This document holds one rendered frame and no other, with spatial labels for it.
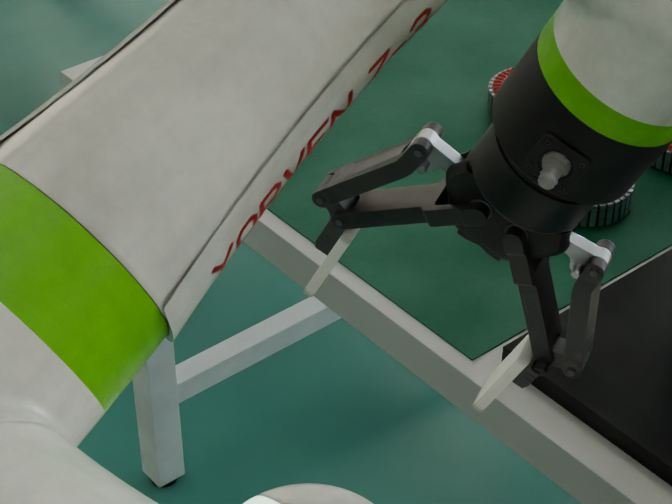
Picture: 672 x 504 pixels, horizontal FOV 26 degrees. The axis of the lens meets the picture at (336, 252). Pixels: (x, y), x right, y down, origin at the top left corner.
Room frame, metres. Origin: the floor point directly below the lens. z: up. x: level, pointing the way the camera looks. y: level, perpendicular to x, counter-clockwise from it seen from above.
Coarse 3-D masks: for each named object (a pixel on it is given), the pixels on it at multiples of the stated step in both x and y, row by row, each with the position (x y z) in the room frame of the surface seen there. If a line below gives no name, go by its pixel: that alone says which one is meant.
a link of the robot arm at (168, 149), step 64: (192, 0) 0.58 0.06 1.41; (256, 0) 0.57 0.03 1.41; (320, 0) 0.58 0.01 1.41; (384, 0) 0.59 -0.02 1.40; (128, 64) 0.55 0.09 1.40; (192, 64) 0.54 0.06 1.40; (256, 64) 0.55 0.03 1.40; (320, 64) 0.56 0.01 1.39; (384, 64) 0.60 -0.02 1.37; (64, 128) 0.52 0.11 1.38; (128, 128) 0.51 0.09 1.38; (192, 128) 0.52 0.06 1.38; (256, 128) 0.53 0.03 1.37; (320, 128) 0.56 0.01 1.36; (64, 192) 0.49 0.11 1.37; (128, 192) 0.49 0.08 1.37; (192, 192) 0.50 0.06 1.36; (256, 192) 0.52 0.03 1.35; (128, 256) 0.47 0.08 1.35; (192, 256) 0.49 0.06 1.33
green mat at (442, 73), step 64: (448, 0) 1.86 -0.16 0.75; (512, 0) 1.86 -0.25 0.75; (448, 64) 1.68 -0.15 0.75; (512, 64) 1.68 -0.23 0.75; (384, 128) 1.52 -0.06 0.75; (448, 128) 1.52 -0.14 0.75; (640, 192) 1.38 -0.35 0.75; (384, 256) 1.26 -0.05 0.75; (448, 256) 1.26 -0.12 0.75; (640, 256) 1.26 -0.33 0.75; (448, 320) 1.15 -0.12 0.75; (512, 320) 1.15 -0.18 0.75
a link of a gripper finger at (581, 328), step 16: (608, 240) 0.69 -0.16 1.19; (592, 272) 0.67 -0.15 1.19; (576, 288) 0.68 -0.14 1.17; (592, 288) 0.67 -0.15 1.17; (576, 304) 0.68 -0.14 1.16; (592, 304) 0.68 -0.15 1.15; (576, 320) 0.68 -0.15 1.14; (592, 320) 0.69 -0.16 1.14; (576, 336) 0.68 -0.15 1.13; (592, 336) 0.70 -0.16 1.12; (576, 352) 0.68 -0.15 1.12; (576, 368) 0.68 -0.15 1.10
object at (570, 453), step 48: (288, 240) 1.29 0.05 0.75; (336, 288) 1.22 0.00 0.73; (384, 336) 1.16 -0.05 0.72; (432, 336) 1.13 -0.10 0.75; (432, 384) 1.11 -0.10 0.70; (480, 384) 1.06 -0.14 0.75; (528, 432) 1.00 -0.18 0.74; (576, 432) 0.99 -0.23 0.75; (576, 480) 0.95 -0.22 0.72; (624, 480) 0.93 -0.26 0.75
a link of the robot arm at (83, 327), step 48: (0, 192) 0.49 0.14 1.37; (0, 240) 0.47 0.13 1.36; (48, 240) 0.47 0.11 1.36; (96, 240) 0.47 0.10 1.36; (0, 288) 0.45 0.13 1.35; (48, 288) 0.45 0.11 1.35; (96, 288) 0.46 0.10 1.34; (0, 336) 0.43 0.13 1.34; (48, 336) 0.44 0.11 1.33; (96, 336) 0.45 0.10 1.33; (144, 336) 0.47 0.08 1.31; (0, 384) 0.42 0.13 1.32; (48, 384) 0.43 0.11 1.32; (96, 384) 0.45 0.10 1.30
